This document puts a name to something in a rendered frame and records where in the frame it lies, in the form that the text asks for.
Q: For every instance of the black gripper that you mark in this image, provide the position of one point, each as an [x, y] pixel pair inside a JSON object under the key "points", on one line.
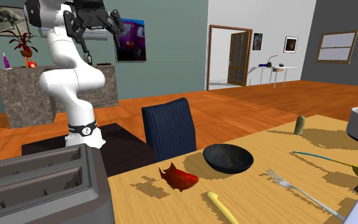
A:
{"points": [[92, 14]]}

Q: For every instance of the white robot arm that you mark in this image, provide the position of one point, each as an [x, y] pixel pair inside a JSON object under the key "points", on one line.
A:
{"points": [[70, 80]]}

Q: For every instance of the marble counter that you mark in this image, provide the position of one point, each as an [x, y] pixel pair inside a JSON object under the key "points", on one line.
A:
{"points": [[23, 96]]}

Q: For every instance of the dark robot stand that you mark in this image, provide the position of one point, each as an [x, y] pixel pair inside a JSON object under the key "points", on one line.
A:
{"points": [[126, 149]]}

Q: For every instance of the dark blue chair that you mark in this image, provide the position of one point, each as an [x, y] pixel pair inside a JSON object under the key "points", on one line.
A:
{"points": [[169, 130]]}

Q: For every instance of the brown wooden door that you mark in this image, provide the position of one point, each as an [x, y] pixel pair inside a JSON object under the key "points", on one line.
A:
{"points": [[239, 59]]}

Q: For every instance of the grey toaster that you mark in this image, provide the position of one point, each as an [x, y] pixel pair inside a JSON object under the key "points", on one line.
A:
{"points": [[39, 189]]}

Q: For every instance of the red fish figure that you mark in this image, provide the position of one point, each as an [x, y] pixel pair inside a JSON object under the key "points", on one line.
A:
{"points": [[180, 180]]}

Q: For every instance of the white table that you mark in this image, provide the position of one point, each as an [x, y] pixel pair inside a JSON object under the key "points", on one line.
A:
{"points": [[274, 68]]}

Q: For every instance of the black bowl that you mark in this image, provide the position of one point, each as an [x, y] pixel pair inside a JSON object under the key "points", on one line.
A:
{"points": [[228, 158]]}

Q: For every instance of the yellow knife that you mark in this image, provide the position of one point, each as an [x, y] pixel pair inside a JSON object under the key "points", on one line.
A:
{"points": [[220, 206]]}

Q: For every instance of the green pickle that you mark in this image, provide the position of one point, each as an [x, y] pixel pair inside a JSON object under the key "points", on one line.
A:
{"points": [[299, 125]]}

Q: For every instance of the wooden framed window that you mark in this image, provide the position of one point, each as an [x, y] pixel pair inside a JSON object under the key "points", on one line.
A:
{"points": [[336, 46]]}

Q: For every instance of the silver fork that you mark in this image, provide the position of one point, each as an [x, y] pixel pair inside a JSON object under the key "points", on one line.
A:
{"points": [[293, 188]]}

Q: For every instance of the purple car wall picture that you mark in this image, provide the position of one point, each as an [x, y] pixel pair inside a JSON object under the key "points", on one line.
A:
{"points": [[133, 40]]}

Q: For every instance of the landscape wall picture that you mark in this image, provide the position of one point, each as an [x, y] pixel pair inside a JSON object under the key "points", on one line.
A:
{"points": [[2, 20]]}

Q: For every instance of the dark narrow wall picture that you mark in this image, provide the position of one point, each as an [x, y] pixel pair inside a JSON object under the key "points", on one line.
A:
{"points": [[257, 41]]}

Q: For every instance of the white framed wall picture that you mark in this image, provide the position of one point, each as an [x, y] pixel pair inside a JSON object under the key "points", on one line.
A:
{"points": [[290, 44]]}

